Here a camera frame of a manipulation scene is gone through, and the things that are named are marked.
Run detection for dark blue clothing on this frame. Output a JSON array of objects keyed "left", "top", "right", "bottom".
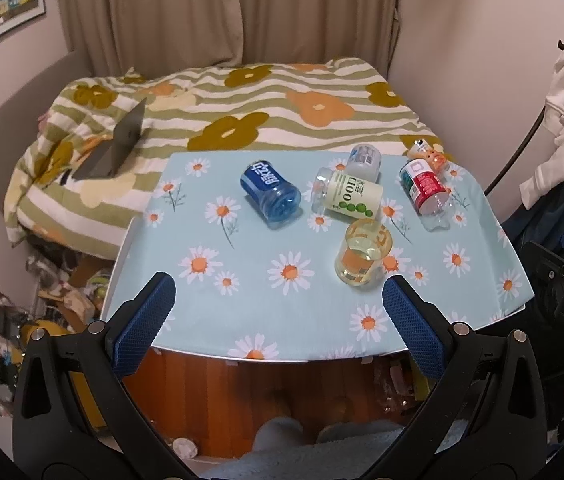
[{"left": 501, "top": 175, "right": 564, "bottom": 266}]

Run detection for beige curtain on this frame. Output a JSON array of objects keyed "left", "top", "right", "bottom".
[{"left": 54, "top": 0, "right": 403, "bottom": 81}]

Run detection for red label plastic bottle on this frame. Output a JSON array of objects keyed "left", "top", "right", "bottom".
[{"left": 399, "top": 158, "right": 454, "bottom": 232}]

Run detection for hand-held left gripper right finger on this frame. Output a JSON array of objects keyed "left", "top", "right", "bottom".
[{"left": 362, "top": 275, "right": 548, "bottom": 480}]

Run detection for grey laptop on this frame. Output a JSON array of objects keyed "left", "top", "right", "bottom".
[{"left": 70, "top": 97, "right": 147, "bottom": 182}]

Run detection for black cable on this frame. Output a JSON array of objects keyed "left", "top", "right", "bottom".
[{"left": 484, "top": 102, "right": 549, "bottom": 196}]

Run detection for green label plastic bottle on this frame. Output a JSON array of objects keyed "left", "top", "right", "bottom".
[{"left": 310, "top": 166, "right": 384, "bottom": 223}]

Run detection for yellow transparent cup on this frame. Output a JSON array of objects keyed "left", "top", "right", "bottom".
[{"left": 334, "top": 218, "right": 394, "bottom": 289}]

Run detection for pile of floor clutter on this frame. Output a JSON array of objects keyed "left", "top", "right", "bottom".
[{"left": 0, "top": 247, "right": 115, "bottom": 411}]

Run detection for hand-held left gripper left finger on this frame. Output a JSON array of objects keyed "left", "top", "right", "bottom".
[{"left": 12, "top": 271, "right": 197, "bottom": 480}]

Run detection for person's grey fleece pants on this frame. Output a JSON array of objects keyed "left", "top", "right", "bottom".
[{"left": 194, "top": 415, "right": 468, "bottom": 480}]

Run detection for small orange bottle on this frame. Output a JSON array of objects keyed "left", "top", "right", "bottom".
[{"left": 408, "top": 140, "right": 450, "bottom": 175}]

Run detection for blue plastic bottle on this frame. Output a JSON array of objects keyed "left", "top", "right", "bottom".
[{"left": 240, "top": 160, "right": 303, "bottom": 224}]

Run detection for flower print striped blanket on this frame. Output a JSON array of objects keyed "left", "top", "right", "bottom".
[{"left": 4, "top": 56, "right": 445, "bottom": 260}]

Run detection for small white cap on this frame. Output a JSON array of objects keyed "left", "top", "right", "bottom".
[{"left": 172, "top": 437, "right": 199, "bottom": 459}]

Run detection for small clear white-capped bottle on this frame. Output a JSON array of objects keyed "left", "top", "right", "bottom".
[{"left": 345, "top": 143, "right": 381, "bottom": 182}]

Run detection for daisy print tablecloth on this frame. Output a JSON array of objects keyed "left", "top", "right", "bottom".
[{"left": 104, "top": 151, "right": 535, "bottom": 362}]

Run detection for grey bed headboard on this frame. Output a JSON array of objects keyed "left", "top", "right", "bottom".
[{"left": 0, "top": 50, "right": 93, "bottom": 206}]

